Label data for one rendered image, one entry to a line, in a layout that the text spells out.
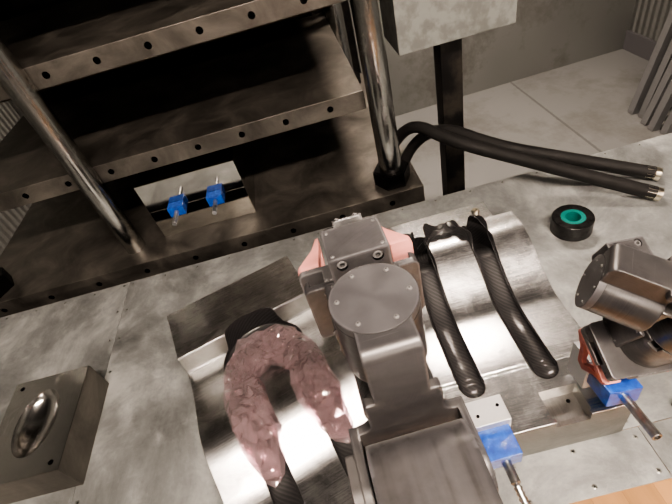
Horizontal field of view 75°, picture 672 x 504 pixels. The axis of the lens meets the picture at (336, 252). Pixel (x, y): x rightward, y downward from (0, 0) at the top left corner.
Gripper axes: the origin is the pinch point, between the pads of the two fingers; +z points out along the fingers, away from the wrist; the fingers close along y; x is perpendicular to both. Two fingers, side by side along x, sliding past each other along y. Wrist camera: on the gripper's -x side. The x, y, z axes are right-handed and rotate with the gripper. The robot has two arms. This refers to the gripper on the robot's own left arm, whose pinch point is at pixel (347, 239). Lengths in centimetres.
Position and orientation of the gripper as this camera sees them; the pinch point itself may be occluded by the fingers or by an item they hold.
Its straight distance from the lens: 46.7
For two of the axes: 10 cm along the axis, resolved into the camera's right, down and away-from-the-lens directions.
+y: -9.6, 2.9, 0.1
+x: 2.2, 7.2, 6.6
